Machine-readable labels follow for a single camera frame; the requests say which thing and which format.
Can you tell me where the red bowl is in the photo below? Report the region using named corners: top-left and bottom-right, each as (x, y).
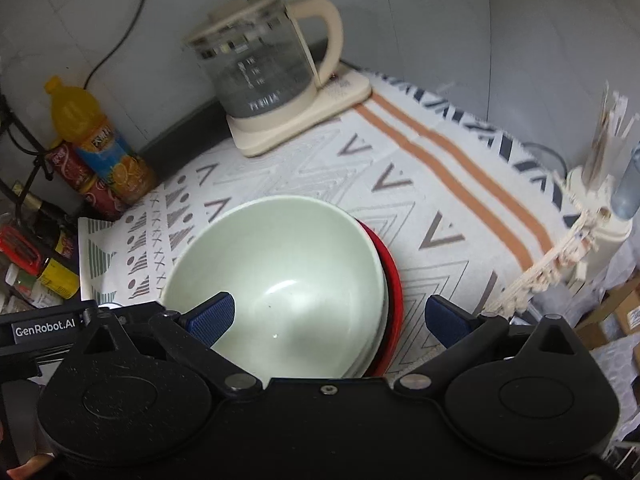
top-left (360, 222), bottom-right (404, 377)

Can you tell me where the cardboard box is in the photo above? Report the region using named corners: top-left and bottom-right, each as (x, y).
top-left (575, 274), bottom-right (639, 350)

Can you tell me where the glass electric kettle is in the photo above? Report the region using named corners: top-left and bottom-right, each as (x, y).
top-left (184, 0), bottom-right (344, 120)

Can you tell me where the red drink can lower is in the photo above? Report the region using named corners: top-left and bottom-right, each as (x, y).
top-left (80, 176), bottom-right (129, 221)

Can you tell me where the person's left hand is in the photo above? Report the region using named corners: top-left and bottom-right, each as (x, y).
top-left (1, 422), bottom-right (53, 479)

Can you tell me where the black metal rack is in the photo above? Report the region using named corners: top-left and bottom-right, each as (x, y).
top-left (1, 92), bottom-right (55, 202)

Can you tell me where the patterned table cloth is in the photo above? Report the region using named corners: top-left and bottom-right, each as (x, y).
top-left (79, 73), bottom-right (597, 375)

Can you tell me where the orange juice bottle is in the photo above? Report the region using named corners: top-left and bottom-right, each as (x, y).
top-left (44, 76), bottom-right (156, 205)

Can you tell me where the soy sauce bottle red handle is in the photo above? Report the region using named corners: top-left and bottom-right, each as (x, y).
top-left (0, 181), bottom-right (82, 306)

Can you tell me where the red drink can upper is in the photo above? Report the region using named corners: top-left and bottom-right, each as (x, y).
top-left (46, 138), bottom-right (94, 193)

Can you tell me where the red drink can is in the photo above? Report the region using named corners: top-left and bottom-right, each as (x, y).
top-left (80, 176), bottom-right (129, 221)
top-left (46, 138), bottom-right (94, 193)

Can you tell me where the black power cable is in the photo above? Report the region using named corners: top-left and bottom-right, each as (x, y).
top-left (81, 0), bottom-right (252, 91)

